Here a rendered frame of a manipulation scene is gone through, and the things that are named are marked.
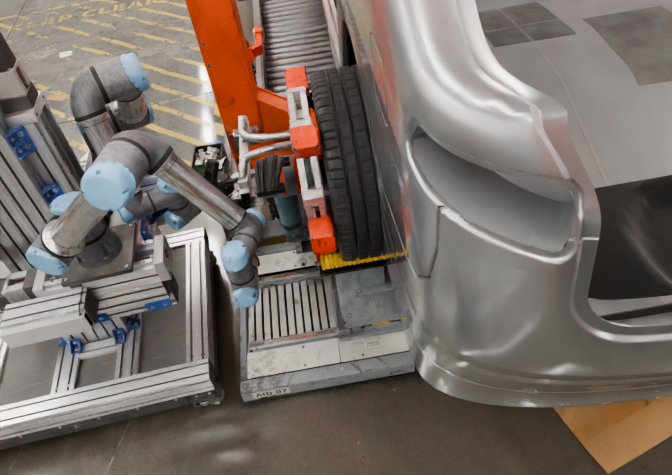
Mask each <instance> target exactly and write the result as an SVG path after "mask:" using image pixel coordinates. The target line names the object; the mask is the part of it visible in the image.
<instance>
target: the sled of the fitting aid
mask: <svg viewBox="0 0 672 475"><path fill-rule="evenodd" d="M329 280H330V286H331V293H332V299H333V306H334V312H335V318H336V325H337V331H338V336H339V341H340V342H344V341H350V340H356V339H361V338H367V337H373V336H378V335H384V334H390V333H395V332H401V331H404V329H403V325H402V321H401V319H398V320H392V321H387V322H381V323H375V324H370V325H364V326H358V327H352V328H347V329H345V328H344V323H343V317H342V311H341V305H340V299H339V293H338V287H337V281H336V275H330V276H329Z"/></svg>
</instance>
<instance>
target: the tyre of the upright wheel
mask: <svg viewBox="0 0 672 475"><path fill-rule="evenodd" d="M310 82H311V89H312V90H311V91H312V98H313V102H314V104H315V105H314V108H315V109H316V111H315V114H316V115H317V117H316V120H318V123H317V126H319V129H318V132H319V131H320V135H319V138H320V137H321V141H320V144H321V143H322V147H321V149H323V153H322V155H323V154H324V159H323V161H324V160H325V165H326V170H325V173H326V171H327V176H326V178H327V177H328V182H327V184H328V183H329V188H328V191H329V190H330V193H329V197H331V199H330V203H331V202H332V204H331V208H333V210H332V213H333V212H334V216H333V220H335V221H334V224H336V227H335V230H336V235H337V240H338V245H339V250H340V255H341V259H342V260H343V261H345V262H350V261H356V258H359V260H362V259H367V258H368V256H370V258H373V257H379V256H381V254H382V255H383V256H384V248H383V233H382V223H381V213H380V204H379V196H378V188H377V181H376V173H375V166H374V159H373V153H372V146H371V140H370V133H369V127H368V121H367V115H366V110H365V104H364V99H363V93H362V88H361V83H360V78H359V73H358V68H357V64H356V65H352V66H351V68H350V67H349V66H344V67H339V68H338V70H337V69H336V68H332V69H327V72H324V70H321V71H315V72H313V73H312V74H311V75H310ZM325 165H324V167H325ZM330 195H331V196H330ZM331 200H332V201H331Z"/></svg>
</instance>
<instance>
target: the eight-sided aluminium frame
mask: <svg viewBox="0 0 672 475"><path fill-rule="evenodd" d="M286 90H287V91H286V97H287V102H288V107H289V115H290V122H289V123H290V128H292V127H298V126H303V125H309V124H312V123H311V118H310V110H309V104H308V99H307V93H306V88H305V87H304V86H302V87H296V88H290V89H286ZM300 109H302V110H303V117H304V119H302V120H297V119H296V112H295V110H300ZM310 158H311V164H312V169H313V175H314V181H315V186H309V187H308V185H307V179H306V174H305V168H304V162H303V158H301V159H297V165H298V170H299V176H300V182H301V194H302V199H303V204H304V208H305V209H306V214H307V218H308V220H309V219H314V218H317V217H316V212H317V211H320V214H321V217H326V216H327V211H326V210H327V207H326V201H325V195H324V192H323V186H322V184H321V180H320V174H319V169H318V163H317V157H316V156H313V157H310Z"/></svg>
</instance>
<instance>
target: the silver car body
mask: <svg viewBox="0 0 672 475"><path fill-rule="evenodd" d="M321 1H322V5H323V10H324V15H325V19H326V24H327V29H328V33H329V38H330V44H331V49H332V54H333V58H334V62H335V66H336V69H337V70H338V68H339V67H342V59H341V46H340V20H341V17H343V18H344V20H345V22H346V25H347V28H348V31H349V34H350V38H351V42H352V46H353V50H354V54H355V59H356V63H357V68H358V73H359V78H360V83H361V88H362V93H363V99H364V104H365V110H366V115H367V121H368V127H369V133H370V140H371V146H372V153H373V159H374V166H375V173H376V181H377V188H378V196H379V204H380V213H381V223H382V233H383V247H384V256H385V259H386V263H387V267H388V271H389V275H390V279H391V283H392V286H393V290H394V294H395V298H396V302H397V306H398V310H399V314H400V317H401V321H402V325H403V329H404V333H405V337H406V341H407V344H408V348H409V351H410V355H411V357H412V360H413V362H414V365H415V367H416V369H417V371H418V372H419V373H420V375H421V376H422V378H423V379H424V380H425V381H426V382H428V383H429V384H430V385H431V386H432V387H434V388H435V389H437V390H439V391H441V392H443V393H445V394H447V395H449V396H451V397H455V398H458V399H462V400H465V401H469V402H474V403H480V404H486V405H493V406H505V407H526V408H548V407H573V406H588V405H600V404H610V403H620V402H629V401H637V400H645V399H653V398H660V397H667V396H672V0H321Z"/></svg>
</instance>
